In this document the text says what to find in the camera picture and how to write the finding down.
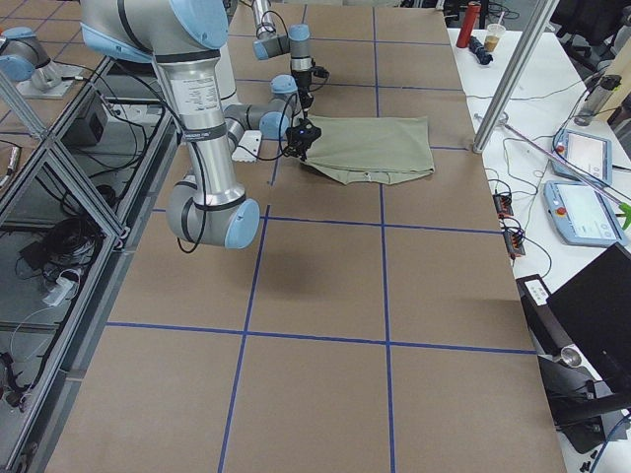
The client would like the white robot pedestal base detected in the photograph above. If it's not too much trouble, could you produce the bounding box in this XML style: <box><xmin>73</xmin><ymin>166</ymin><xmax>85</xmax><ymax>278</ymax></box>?
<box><xmin>215</xmin><ymin>44</ymin><xmax>262</xmax><ymax>163</ymax></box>

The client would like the olive green long-sleeve shirt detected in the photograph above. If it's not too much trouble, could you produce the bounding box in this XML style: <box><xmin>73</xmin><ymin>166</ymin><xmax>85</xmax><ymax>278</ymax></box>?
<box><xmin>303</xmin><ymin>116</ymin><xmax>435</xmax><ymax>185</ymax></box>

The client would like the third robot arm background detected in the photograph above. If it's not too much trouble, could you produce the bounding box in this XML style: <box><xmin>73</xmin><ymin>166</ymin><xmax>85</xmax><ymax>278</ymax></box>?
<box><xmin>1</xmin><ymin>27</ymin><xmax>75</xmax><ymax>99</ymax></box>

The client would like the black laptop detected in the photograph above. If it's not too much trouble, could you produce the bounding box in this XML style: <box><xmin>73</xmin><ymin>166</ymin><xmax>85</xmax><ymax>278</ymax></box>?
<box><xmin>547</xmin><ymin>243</ymin><xmax>630</xmax><ymax>392</ymax></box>

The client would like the black monitor stand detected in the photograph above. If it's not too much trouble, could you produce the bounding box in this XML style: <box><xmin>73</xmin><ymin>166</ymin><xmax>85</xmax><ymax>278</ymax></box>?
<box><xmin>517</xmin><ymin>275</ymin><xmax>630</xmax><ymax>453</ymax></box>

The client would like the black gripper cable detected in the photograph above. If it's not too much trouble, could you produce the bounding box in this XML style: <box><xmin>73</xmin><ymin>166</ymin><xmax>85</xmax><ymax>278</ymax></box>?
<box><xmin>255</xmin><ymin>105</ymin><xmax>302</xmax><ymax>162</ymax></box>

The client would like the red water bottle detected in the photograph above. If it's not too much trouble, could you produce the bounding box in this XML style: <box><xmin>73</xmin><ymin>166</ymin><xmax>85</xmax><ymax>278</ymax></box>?
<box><xmin>456</xmin><ymin>1</ymin><xmax>481</xmax><ymax>48</ymax></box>

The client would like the upper teach pendant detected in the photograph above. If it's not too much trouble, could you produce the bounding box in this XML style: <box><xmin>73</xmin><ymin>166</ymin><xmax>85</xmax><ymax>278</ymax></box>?
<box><xmin>552</xmin><ymin>129</ymin><xmax>612</xmax><ymax>184</ymax></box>

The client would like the teach pendant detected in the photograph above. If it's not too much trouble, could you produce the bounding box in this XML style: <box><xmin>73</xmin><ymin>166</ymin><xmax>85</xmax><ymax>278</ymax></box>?
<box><xmin>543</xmin><ymin>181</ymin><xmax>629</xmax><ymax>247</ymax></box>
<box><xmin>552</xmin><ymin>129</ymin><xmax>612</xmax><ymax>184</ymax></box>

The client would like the black power box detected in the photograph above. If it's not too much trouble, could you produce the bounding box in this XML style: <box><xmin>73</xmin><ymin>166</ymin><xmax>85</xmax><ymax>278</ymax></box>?
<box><xmin>62</xmin><ymin>95</ymin><xmax>107</xmax><ymax>147</ymax></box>

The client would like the aluminium frame post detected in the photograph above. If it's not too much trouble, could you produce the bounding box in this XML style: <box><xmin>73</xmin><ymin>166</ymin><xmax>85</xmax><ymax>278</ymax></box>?
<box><xmin>472</xmin><ymin>0</ymin><xmax>559</xmax><ymax>154</ymax></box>

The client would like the lower teach pendant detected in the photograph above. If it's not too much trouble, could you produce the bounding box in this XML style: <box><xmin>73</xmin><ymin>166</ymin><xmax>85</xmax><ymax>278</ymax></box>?
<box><xmin>543</xmin><ymin>181</ymin><xmax>629</xmax><ymax>247</ymax></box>

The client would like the reacher grabber stick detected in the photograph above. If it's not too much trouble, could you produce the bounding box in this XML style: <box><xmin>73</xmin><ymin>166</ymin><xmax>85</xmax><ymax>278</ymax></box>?
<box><xmin>495</xmin><ymin>113</ymin><xmax>630</xmax><ymax>230</ymax></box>

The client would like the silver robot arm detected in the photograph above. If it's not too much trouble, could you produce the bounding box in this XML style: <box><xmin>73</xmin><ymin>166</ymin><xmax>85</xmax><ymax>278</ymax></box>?
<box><xmin>81</xmin><ymin>1</ymin><xmax>328</xmax><ymax>248</ymax></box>
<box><xmin>251</xmin><ymin>0</ymin><xmax>329</xmax><ymax>117</ymax></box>

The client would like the folded navy umbrella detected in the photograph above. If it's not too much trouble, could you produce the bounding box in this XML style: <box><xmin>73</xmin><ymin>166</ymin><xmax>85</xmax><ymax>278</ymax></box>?
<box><xmin>468</xmin><ymin>35</ymin><xmax>493</xmax><ymax>66</ymax></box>

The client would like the iced coffee cup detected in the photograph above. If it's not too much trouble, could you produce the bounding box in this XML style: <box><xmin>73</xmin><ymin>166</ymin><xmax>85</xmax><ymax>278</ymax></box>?
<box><xmin>484</xmin><ymin>12</ymin><xmax>506</xmax><ymax>53</ymax></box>

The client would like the small electronics board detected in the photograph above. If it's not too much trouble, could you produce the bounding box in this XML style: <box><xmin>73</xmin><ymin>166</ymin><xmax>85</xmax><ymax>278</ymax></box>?
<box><xmin>493</xmin><ymin>193</ymin><xmax>514</xmax><ymax>218</ymax></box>

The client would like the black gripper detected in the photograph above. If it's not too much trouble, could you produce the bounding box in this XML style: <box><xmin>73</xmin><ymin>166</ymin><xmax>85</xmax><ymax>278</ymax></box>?
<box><xmin>284</xmin><ymin>107</ymin><xmax>321</xmax><ymax>166</ymax></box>
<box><xmin>293</xmin><ymin>63</ymin><xmax>329</xmax><ymax>111</ymax></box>

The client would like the grey water bottle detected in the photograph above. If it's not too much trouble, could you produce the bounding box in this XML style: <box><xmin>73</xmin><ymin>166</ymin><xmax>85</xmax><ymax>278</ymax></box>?
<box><xmin>574</xmin><ymin>74</ymin><xmax>621</xmax><ymax>126</ymax></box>

